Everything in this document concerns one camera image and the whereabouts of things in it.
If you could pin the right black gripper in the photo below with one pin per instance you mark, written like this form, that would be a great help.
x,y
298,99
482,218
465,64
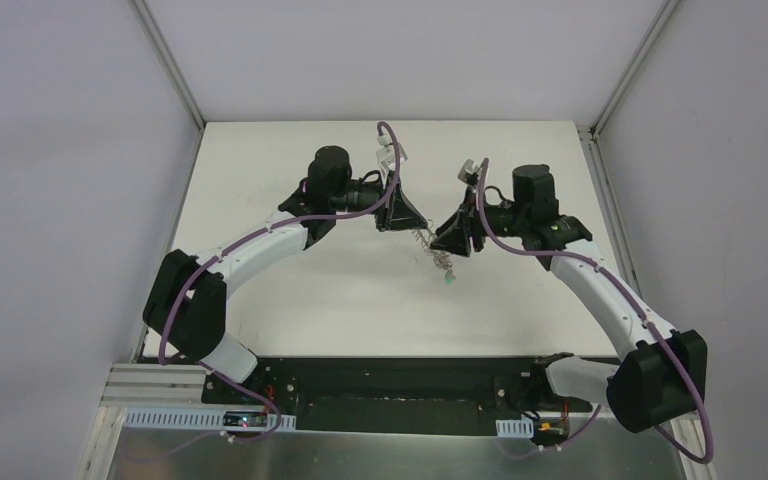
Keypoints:
x,y
476,225

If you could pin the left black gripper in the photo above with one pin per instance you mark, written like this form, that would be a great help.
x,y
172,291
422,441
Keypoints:
x,y
383,208

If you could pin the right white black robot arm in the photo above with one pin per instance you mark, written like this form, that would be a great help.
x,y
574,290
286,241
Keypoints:
x,y
661,371

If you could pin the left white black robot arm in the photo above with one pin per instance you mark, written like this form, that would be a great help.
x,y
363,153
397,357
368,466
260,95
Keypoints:
x,y
187,303

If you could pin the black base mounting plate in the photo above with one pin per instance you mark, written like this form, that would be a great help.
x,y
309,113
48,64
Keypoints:
x,y
430,396

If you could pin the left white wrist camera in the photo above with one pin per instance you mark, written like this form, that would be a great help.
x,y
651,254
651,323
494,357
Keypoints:
x,y
389,155

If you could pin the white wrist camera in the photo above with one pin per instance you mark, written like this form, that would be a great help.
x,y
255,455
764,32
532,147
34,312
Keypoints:
x,y
389,155
470,173

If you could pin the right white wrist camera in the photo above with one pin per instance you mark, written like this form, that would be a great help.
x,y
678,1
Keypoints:
x,y
470,173

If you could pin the right white slotted cable duct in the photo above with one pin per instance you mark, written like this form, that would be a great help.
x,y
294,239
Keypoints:
x,y
521,428

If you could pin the white slotted cable duct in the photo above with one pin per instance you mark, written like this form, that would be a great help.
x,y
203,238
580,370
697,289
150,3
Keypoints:
x,y
237,421
521,428

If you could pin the left aluminium frame post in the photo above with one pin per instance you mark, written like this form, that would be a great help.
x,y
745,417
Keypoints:
x,y
166,58

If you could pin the left white slotted cable duct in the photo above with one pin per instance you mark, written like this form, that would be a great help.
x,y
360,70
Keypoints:
x,y
237,421

